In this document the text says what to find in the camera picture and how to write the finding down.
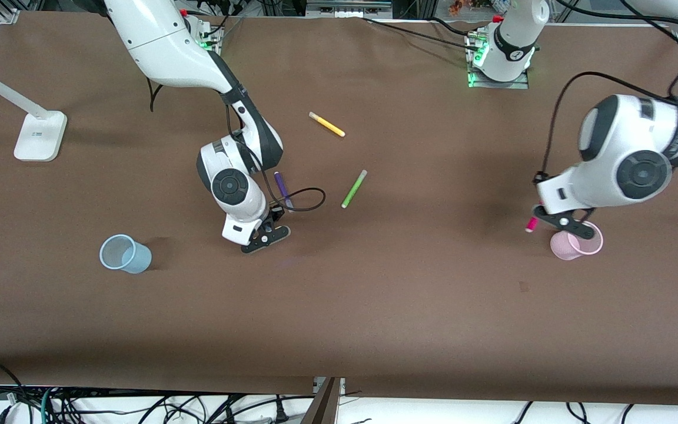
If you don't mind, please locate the purple marker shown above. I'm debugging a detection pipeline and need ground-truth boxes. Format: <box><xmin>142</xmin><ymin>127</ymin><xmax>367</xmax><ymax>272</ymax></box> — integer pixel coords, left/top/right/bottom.
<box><xmin>274</xmin><ymin>171</ymin><xmax>294</xmax><ymax>210</ymax></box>

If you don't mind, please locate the pink translucent plastic cup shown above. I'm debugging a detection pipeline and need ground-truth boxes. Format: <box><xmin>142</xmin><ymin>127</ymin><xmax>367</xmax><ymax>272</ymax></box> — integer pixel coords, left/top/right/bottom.
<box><xmin>550</xmin><ymin>221</ymin><xmax>604</xmax><ymax>261</ymax></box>

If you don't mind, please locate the green marker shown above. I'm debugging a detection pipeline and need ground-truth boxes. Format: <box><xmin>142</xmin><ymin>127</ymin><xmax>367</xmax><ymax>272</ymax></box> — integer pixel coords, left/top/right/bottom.
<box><xmin>341</xmin><ymin>170</ymin><xmax>368</xmax><ymax>209</ymax></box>

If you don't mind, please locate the yellow marker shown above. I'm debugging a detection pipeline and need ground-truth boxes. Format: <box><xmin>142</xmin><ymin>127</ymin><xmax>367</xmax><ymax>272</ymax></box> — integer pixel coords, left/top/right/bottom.
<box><xmin>308</xmin><ymin>111</ymin><xmax>346</xmax><ymax>138</ymax></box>

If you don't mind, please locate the blue translucent plastic cup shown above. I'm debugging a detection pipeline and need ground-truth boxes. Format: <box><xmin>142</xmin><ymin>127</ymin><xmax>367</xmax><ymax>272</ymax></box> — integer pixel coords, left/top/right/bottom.
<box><xmin>99</xmin><ymin>234</ymin><xmax>152</xmax><ymax>274</ymax></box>

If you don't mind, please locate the brown wooden table leg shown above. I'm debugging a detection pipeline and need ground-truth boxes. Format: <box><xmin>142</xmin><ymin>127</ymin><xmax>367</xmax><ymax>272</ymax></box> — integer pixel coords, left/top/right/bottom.
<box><xmin>301</xmin><ymin>377</ymin><xmax>343</xmax><ymax>424</ymax></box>

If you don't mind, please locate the grey box behind table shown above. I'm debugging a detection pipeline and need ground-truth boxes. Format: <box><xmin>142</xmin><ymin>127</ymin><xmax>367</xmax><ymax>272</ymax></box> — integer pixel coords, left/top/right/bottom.
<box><xmin>307</xmin><ymin>0</ymin><xmax>393</xmax><ymax>18</ymax></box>

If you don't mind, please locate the white stand with flat base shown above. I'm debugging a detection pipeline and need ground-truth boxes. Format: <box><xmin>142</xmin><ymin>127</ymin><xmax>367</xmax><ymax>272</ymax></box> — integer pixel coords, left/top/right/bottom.
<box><xmin>0</xmin><ymin>59</ymin><xmax>68</xmax><ymax>163</ymax></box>

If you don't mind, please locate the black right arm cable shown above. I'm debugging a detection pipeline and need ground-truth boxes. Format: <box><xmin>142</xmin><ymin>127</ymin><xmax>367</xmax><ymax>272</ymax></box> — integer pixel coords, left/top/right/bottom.
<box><xmin>148</xmin><ymin>75</ymin><xmax>326</xmax><ymax>214</ymax></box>

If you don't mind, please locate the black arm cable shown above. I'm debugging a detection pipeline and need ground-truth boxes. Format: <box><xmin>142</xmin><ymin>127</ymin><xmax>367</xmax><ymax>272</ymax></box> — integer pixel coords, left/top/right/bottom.
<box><xmin>148</xmin><ymin>75</ymin><xmax>326</xmax><ymax>214</ymax></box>
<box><xmin>532</xmin><ymin>0</ymin><xmax>678</xmax><ymax>183</ymax></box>

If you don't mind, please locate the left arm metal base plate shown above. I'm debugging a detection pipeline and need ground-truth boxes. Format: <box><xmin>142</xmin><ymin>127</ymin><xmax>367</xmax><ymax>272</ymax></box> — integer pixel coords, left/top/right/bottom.
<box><xmin>466</xmin><ymin>29</ymin><xmax>531</xmax><ymax>90</ymax></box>

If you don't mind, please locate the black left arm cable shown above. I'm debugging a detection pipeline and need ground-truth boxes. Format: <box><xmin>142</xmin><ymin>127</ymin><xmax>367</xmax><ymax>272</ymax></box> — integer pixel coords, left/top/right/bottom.
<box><xmin>532</xmin><ymin>0</ymin><xmax>678</xmax><ymax>183</ymax></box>

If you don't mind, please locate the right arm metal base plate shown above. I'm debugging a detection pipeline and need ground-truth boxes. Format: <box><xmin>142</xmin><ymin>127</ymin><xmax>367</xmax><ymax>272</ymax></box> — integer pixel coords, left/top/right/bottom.
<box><xmin>185</xmin><ymin>15</ymin><xmax>225</xmax><ymax>54</ymax></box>

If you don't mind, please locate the short black table cable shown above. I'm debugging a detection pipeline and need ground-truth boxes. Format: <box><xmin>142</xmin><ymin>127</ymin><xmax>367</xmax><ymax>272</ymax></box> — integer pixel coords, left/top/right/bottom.
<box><xmin>430</xmin><ymin>16</ymin><xmax>476</xmax><ymax>37</ymax></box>

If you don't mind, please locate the long black table cable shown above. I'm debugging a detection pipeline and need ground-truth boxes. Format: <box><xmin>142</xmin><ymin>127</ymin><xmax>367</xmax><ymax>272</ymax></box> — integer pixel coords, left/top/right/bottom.
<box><xmin>363</xmin><ymin>16</ymin><xmax>471</xmax><ymax>48</ymax></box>

